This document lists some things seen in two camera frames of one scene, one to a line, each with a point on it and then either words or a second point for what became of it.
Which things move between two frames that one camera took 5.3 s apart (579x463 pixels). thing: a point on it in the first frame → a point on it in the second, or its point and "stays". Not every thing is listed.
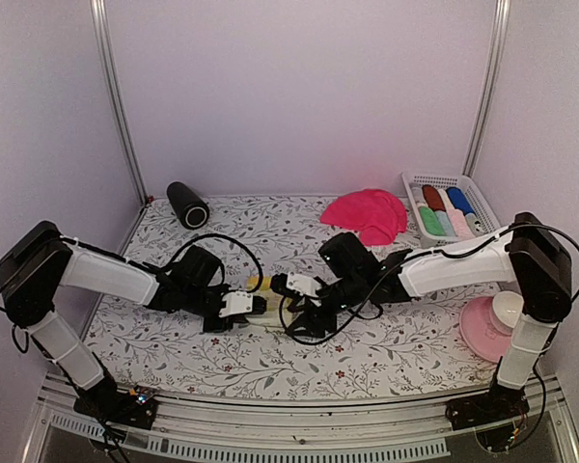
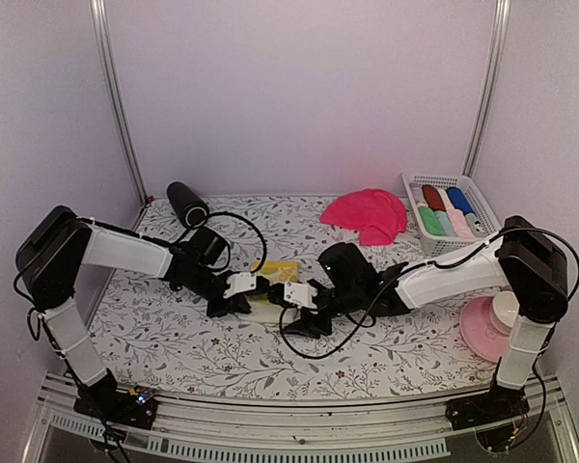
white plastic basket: [446, 208] stays
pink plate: [486, 334] stays
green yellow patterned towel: [261, 285] → [278, 272]
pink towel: [378, 216] stays
